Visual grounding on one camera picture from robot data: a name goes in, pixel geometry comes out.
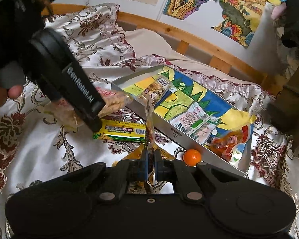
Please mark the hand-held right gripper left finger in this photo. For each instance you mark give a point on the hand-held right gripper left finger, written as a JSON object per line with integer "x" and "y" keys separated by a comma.
{"x": 143, "y": 166}

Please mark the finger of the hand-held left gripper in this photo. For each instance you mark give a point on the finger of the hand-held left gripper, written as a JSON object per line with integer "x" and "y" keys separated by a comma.
{"x": 94, "y": 125}

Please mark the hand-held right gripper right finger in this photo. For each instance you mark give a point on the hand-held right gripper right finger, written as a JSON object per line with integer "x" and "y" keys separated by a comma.
{"x": 159, "y": 166}

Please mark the yellow green snack packet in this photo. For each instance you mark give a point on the yellow green snack packet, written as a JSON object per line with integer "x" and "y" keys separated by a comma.
{"x": 122, "y": 129}

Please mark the orange rice cracker packet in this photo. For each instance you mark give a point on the orange rice cracker packet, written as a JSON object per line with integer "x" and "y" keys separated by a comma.
{"x": 112, "y": 102}

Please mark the small tangerine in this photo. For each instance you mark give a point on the small tangerine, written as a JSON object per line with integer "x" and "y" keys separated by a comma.
{"x": 192, "y": 157}

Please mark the yellow clear snack packet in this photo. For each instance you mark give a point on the yellow clear snack packet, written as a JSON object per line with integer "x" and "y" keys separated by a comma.
{"x": 149, "y": 129}

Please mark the white green snack packet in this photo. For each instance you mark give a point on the white green snack packet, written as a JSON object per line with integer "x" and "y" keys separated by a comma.
{"x": 186, "y": 117}
{"x": 204, "y": 132}

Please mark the white box with drawing lining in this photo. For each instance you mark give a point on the white box with drawing lining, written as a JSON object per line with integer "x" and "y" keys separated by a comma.
{"x": 179, "y": 99}

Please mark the clear mixed nut packet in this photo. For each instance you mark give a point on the clear mixed nut packet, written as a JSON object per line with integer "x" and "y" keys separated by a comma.
{"x": 155, "y": 88}

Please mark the person's left hand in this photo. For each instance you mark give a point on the person's left hand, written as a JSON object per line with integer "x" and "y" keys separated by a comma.
{"x": 12, "y": 92}

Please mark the printed satin blanket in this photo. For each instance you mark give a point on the printed satin blanket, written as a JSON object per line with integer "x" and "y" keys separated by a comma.
{"x": 39, "y": 149}

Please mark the orange red snack packet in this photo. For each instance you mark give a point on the orange red snack packet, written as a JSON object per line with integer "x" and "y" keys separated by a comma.
{"x": 226, "y": 142}

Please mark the cream pillow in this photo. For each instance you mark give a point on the cream pillow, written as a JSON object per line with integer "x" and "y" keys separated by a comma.
{"x": 149, "y": 44}

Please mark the blue wavy sea poster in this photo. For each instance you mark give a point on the blue wavy sea poster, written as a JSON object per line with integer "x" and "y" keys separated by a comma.
{"x": 189, "y": 2}

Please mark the olive hanging garment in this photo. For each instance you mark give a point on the olive hanging garment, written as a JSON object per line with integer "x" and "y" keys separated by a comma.
{"x": 296, "y": 79}

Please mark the colourful landscape poster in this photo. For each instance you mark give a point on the colourful landscape poster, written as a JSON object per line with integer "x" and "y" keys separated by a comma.
{"x": 239, "y": 17}

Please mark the grey floral cloth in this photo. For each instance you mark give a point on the grey floral cloth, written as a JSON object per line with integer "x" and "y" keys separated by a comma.
{"x": 287, "y": 53}

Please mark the dark hanging cloth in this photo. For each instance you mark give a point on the dark hanging cloth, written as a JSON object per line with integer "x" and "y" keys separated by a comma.
{"x": 296, "y": 17}

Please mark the wooden bed frame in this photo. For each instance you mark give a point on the wooden bed frame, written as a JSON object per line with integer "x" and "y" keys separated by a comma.
{"x": 149, "y": 23}

